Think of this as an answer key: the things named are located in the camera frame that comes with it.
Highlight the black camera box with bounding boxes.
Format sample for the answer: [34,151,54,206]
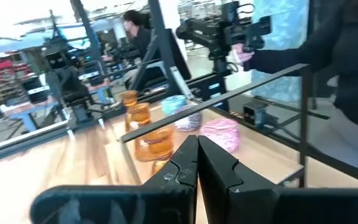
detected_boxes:
[242,102,269,128]

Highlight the blue-grey metal table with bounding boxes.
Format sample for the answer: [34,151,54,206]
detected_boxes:
[0,93,68,131]

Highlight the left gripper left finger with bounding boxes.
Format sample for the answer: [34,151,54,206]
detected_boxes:
[29,135,200,224]

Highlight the person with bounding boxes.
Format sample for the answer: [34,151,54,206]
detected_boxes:
[121,9,161,63]
[247,0,358,175]

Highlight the blue patterned panel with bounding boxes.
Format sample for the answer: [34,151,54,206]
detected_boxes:
[250,0,310,103]

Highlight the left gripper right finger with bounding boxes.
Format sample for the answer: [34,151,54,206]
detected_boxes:
[197,135,358,224]

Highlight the wooden shelf riser black legs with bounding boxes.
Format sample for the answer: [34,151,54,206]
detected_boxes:
[107,63,312,189]

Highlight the amber glass candlestick holder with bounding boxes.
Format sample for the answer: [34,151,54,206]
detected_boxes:
[134,126,176,162]
[124,102,152,131]
[119,90,139,108]

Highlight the person's hand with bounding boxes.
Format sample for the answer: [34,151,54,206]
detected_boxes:
[231,43,256,65]

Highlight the black box white label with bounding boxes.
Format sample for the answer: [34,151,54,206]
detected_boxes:
[22,76,51,103]

